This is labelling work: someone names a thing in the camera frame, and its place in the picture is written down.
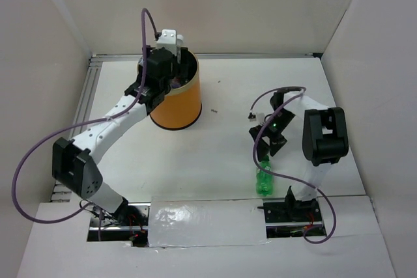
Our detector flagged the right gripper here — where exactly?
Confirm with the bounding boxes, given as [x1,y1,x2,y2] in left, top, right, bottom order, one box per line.
[250,109,296,161]

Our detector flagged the clear bottle red cap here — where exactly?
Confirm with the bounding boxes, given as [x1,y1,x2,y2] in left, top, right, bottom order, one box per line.
[170,77,184,89]

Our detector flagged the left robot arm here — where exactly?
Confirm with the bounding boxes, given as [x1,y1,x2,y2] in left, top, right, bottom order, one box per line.
[52,47,197,226]

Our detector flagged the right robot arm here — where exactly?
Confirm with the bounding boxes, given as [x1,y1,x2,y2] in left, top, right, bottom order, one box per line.
[248,87,349,221]

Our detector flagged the orange cylindrical bin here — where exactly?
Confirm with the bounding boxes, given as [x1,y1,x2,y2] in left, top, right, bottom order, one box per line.
[142,46,202,130]

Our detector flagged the green bottle right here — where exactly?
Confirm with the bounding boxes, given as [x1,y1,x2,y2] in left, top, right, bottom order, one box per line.
[255,156,274,197]

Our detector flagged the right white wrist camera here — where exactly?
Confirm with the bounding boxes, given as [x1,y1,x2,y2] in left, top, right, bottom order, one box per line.
[248,112,265,125]

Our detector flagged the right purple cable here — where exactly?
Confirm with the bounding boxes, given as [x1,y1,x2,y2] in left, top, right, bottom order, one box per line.
[250,86,338,245]

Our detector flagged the purple cable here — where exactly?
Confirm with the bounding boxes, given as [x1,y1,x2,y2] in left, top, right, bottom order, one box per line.
[250,86,338,245]
[11,7,160,224]

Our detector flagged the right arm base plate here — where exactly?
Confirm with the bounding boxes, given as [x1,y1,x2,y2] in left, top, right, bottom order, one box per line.
[257,200,326,239]

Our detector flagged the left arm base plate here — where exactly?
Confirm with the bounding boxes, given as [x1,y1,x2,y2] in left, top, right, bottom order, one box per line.
[85,202,151,247]

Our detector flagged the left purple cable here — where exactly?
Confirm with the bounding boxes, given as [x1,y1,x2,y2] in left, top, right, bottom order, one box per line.
[11,7,160,224]

